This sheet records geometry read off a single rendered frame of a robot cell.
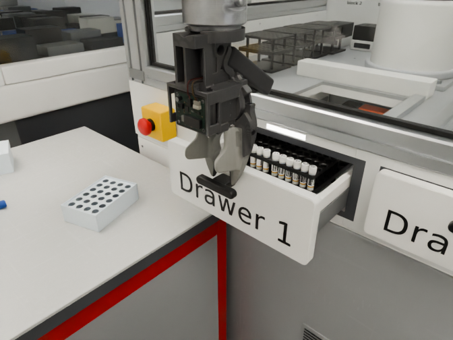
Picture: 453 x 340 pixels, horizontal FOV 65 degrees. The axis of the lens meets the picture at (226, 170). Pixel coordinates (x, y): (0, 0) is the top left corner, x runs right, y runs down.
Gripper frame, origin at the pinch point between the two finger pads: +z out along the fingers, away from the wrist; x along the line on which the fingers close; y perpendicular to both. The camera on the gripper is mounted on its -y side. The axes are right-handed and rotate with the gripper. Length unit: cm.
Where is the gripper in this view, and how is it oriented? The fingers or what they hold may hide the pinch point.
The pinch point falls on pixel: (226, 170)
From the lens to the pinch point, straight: 53.1
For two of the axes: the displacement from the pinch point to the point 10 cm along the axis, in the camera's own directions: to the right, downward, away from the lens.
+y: -6.7, 3.5, -6.5
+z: 0.0, 8.8, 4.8
